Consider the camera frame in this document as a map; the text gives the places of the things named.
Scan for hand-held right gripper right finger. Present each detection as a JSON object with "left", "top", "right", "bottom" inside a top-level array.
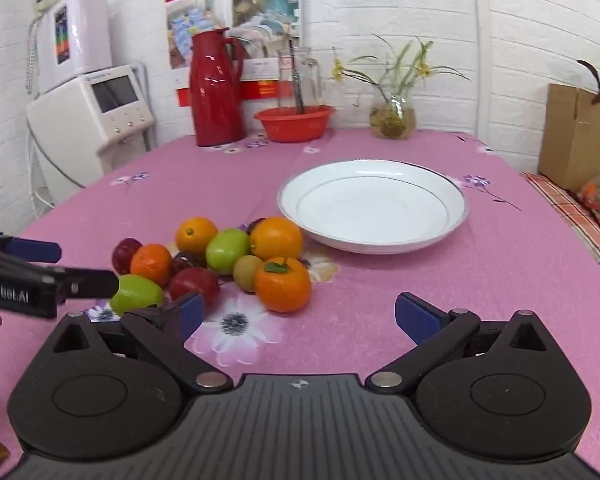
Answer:
[{"left": 367, "top": 291, "right": 551, "bottom": 394}]

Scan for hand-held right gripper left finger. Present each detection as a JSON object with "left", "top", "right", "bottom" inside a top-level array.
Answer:
[{"left": 50, "top": 291, "right": 234, "bottom": 394}]

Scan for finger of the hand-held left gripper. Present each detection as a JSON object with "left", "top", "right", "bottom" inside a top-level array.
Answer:
[
  {"left": 0, "top": 230, "right": 63, "bottom": 264},
  {"left": 42, "top": 267, "right": 120, "bottom": 307}
]

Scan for red apple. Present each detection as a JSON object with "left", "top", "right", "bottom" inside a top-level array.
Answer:
[{"left": 168, "top": 267, "right": 220, "bottom": 308}]

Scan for dark red plum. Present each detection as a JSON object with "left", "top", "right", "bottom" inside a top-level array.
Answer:
[{"left": 111, "top": 238, "right": 143, "bottom": 276}]

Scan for green apple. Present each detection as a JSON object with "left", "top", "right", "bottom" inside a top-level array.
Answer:
[
  {"left": 110, "top": 274, "right": 165, "bottom": 315},
  {"left": 205, "top": 228, "right": 252, "bottom": 276}
]

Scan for small mandarin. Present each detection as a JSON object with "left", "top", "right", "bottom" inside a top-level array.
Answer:
[{"left": 129, "top": 243, "right": 173, "bottom": 287}]

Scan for brown kiwi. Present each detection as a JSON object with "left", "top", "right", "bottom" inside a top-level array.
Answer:
[{"left": 232, "top": 255, "right": 264, "bottom": 293}]

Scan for orange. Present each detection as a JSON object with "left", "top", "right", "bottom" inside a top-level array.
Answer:
[
  {"left": 249, "top": 216, "right": 305, "bottom": 261},
  {"left": 175, "top": 216, "right": 219, "bottom": 256}
]

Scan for mandarin with green leaf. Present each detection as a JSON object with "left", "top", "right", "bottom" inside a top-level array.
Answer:
[{"left": 254, "top": 256, "right": 313, "bottom": 313}]

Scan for white plate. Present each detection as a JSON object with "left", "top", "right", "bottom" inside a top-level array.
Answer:
[{"left": 277, "top": 160, "right": 469, "bottom": 255}]

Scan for pink floral tablecloth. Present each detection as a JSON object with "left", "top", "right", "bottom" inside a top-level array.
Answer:
[{"left": 0, "top": 129, "right": 600, "bottom": 480}]

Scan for white machine with screen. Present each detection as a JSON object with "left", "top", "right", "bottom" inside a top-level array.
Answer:
[{"left": 26, "top": 65, "right": 156, "bottom": 188}]

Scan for checked orange cloth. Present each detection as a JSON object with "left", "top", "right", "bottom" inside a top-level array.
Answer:
[{"left": 521, "top": 172, "right": 600, "bottom": 293}]

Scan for glass vase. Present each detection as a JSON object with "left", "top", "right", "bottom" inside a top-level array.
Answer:
[{"left": 369, "top": 91, "right": 417, "bottom": 140}]

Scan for red plastic basin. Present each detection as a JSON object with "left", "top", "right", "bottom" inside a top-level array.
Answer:
[{"left": 254, "top": 105, "right": 336, "bottom": 143}]

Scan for red thermos jug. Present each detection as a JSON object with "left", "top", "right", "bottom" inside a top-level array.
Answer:
[{"left": 188, "top": 28, "right": 251, "bottom": 147}]

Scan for cardboard box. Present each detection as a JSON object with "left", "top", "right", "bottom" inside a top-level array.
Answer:
[{"left": 537, "top": 83, "right": 600, "bottom": 192}]

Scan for dark sticks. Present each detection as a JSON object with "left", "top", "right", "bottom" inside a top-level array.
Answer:
[{"left": 288, "top": 40, "right": 307, "bottom": 114}]

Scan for green flowering plant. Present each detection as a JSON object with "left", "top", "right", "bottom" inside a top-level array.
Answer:
[{"left": 330, "top": 33, "right": 472, "bottom": 107}]

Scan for clear glass pitcher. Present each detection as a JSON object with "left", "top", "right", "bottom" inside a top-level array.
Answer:
[{"left": 277, "top": 47, "right": 325, "bottom": 110}]

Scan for white wall pipe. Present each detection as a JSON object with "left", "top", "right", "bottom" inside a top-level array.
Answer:
[{"left": 469, "top": 0, "right": 492, "bottom": 139}]

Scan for bedding wall calendar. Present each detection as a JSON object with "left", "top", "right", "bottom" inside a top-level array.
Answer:
[{"left": 166, "top": 0, "right": 303, "bottom": 108}]

